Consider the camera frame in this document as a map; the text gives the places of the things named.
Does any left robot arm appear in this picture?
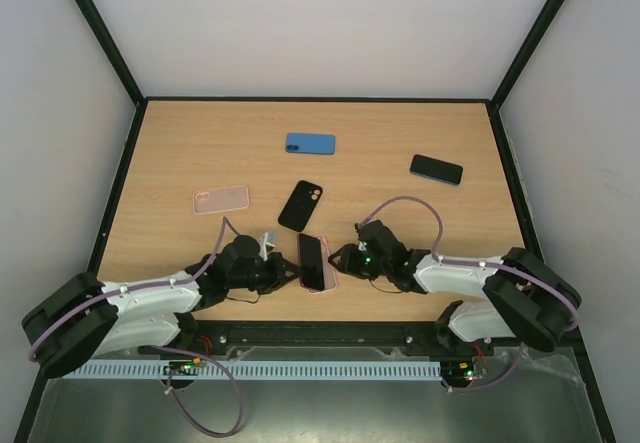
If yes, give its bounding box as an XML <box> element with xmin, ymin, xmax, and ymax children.
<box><xmin>21</xmin><ymin>235</ymin><xmax>300</xmax><ymax>378</ymax></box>

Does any black phone blue edge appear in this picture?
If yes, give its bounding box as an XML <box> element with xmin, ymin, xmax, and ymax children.
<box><xmin>409</xmin><ymin>154</ymin><xmax>463</xmax><ymax>186</ymax></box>

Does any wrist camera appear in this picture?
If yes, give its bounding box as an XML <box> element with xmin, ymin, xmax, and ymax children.
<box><xmin>258</xmin><ymin>231</ymin><xmax>277</xmax><ymax>259</ymax></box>
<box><xmin>355</xmin><ymin>221</ymin><xmax>375</xmax><ymax>239</ymax></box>

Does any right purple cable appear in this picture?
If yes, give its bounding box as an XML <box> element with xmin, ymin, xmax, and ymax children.
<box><xmin>359</xmin><ymin>195</ymin><xmax>581</xmax><ymax>332</ymax></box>

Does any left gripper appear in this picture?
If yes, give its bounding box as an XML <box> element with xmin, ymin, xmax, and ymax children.
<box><xmin>228</xmin><ymin>252</ymin><xmax>303</xmax><ymax>295</ymax></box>

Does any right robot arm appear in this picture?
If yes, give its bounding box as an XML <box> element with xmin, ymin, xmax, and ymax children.
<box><xmin>328</xmin><ymin>220</ymin><xmax>582</xmax><ymax>355</ymax></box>

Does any black phone case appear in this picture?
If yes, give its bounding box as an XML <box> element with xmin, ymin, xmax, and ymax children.
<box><xmin>277</xmin><ymin>180</ymin><xmax>323</xmax><ymax>232</ymax></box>

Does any light blue slotted cable duct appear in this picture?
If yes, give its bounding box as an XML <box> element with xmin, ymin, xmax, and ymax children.
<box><xmin>66</xmin><ymin>360</ymin><xmax>441</xmax><ymax>381</ymax></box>

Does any pink translucent phone case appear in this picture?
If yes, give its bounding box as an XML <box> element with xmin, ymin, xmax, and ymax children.
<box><xmin>193</xmin><ymin>185</ymin><xmax>250</xmax><ymax>215</ymax></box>

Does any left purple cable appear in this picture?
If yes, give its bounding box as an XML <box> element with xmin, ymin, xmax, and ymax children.
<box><xmin>27</xmin><ymin>216</ymin><xmax>241</xmax><ymax>362</ymax></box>

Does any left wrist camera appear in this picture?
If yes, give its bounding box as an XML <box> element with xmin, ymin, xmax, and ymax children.
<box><xmin>258</xmin><ymin>231</ymin><xmax>277</xmax><ymax>259</ymax></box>

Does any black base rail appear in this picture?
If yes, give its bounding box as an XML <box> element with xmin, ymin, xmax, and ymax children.
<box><xmin>166</xmin><ymin>321</ymin><xmax>520</xmax><ymax>360</ymax></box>

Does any black phone pink edge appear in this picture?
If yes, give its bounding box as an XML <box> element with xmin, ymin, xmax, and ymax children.
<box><xmin>298</xmin><ymin>234</ymin><xmax>325</xmax><ymax>291</ymax></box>

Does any purple cable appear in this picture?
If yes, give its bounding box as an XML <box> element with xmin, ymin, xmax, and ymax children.
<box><xmin>27</xmin><ymin>216</ymin><xmax>241</xmax><ymax>362</ymax></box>
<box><xmin>359</xmin><ymin>195</ymin><xmax>581</xmax><ymax>332</ymax></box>

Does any blue phone case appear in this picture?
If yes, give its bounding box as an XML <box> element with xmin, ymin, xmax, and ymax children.
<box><xmin>285</xmin><ymin>133</ymin><xmax>336</xmax><ymax>155</ymax></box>

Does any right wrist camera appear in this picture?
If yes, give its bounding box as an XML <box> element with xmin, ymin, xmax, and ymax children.
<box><xmin>355</xmin><ymin>221</ymin><xmax>375</xmax><ymax>239</ymax></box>

